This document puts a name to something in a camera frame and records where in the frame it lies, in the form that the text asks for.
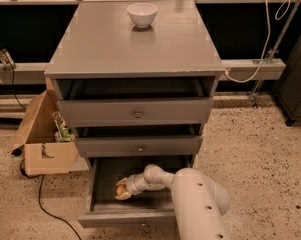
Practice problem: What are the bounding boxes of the grey window ledge rail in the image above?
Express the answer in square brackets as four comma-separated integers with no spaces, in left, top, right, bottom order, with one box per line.
[0,59,286,85]

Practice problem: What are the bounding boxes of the white ceramic bowl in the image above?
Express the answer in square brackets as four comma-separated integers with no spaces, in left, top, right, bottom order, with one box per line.
[127,2,158,28]

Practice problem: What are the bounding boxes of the grey top drawer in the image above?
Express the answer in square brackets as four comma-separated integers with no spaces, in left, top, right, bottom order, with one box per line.
[55,77,214,128]

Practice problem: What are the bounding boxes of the grey middle drawer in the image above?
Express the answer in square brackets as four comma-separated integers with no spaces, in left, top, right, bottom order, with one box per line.
[76,124,202,157]

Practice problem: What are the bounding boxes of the metal stand pole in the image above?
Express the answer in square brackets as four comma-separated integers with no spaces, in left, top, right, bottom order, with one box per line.
[248,0,301,108]

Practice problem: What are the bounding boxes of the white hanging cable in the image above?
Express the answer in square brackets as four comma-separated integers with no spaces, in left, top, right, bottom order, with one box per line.
[224,0,292,84]

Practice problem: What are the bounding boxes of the dark grey side cabinet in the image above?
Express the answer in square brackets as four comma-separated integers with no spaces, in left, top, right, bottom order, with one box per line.
[273,34,301,126]

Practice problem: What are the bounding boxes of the grey bottom drawer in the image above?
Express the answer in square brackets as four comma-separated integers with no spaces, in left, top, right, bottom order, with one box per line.
[78,155,194,228]

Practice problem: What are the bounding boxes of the grey drawer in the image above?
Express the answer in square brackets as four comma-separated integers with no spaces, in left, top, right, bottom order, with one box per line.
[78,155,194,228]
[55,77,214,128]
[76,124,202,157]

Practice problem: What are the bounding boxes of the black floor cable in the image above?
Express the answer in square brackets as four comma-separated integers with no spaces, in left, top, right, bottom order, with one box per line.
[19,158,83,240]

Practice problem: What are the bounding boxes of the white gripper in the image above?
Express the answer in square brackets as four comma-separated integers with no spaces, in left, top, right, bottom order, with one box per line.
[115,173,148,201]

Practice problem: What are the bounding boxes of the green packet in box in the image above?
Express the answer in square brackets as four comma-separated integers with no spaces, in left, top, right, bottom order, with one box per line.
[52,111,75,142]

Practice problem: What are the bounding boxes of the open cardboard box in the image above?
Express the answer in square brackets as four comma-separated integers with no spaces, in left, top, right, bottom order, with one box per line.
[9,78,90,176]

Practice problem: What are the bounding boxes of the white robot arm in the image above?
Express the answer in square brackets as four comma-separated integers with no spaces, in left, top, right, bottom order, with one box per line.
[115,164,231,240]

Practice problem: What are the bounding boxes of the orange fruit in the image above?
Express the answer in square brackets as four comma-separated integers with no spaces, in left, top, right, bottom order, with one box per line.
[116,185,125,196]

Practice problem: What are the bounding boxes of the grey wooden drawer cabinet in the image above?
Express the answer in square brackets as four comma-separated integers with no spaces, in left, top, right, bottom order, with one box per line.
[44,0,226,165]

